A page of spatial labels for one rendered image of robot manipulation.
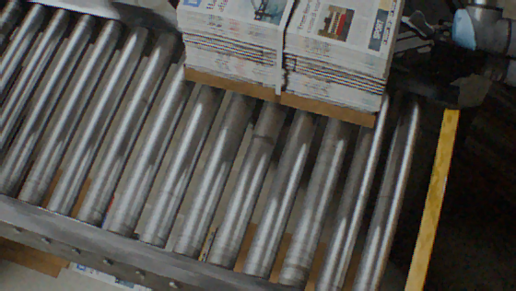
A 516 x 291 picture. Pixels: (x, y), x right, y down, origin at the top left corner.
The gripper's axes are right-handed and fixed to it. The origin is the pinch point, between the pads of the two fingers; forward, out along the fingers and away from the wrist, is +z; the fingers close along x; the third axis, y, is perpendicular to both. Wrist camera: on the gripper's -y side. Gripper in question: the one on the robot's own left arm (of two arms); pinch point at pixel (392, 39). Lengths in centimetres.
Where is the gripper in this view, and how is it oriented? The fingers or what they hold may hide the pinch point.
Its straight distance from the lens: 151.2
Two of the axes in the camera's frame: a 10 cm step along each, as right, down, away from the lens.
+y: 0.0, -4.8, -8.8
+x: -3.0, 8.4, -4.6
